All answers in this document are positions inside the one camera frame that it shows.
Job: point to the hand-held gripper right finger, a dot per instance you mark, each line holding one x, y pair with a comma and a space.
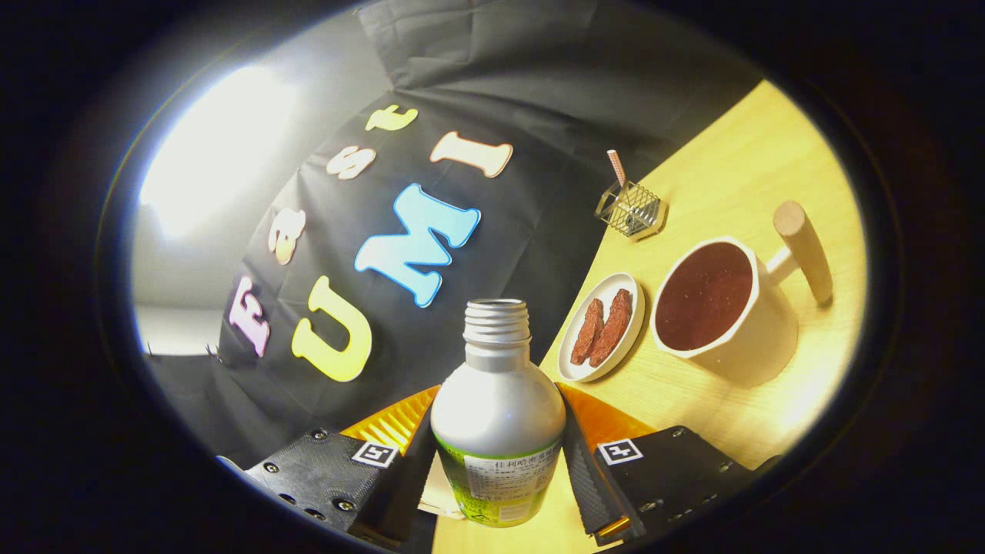
677, 469

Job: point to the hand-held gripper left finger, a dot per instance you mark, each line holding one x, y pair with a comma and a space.
323, 471

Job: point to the silver juice bottle green label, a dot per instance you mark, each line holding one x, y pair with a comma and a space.
496, 415

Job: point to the white oval plate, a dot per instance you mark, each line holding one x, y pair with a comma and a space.
627, 323

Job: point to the brown meat strip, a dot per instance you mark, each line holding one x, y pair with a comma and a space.
613, 327
589, 332

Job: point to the black backdrop cloth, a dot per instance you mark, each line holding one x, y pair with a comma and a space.
523, 254

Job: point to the pink striped straw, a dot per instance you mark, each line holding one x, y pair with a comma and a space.
616, 168

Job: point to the wooden table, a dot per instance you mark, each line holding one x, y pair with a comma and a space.
754, 169

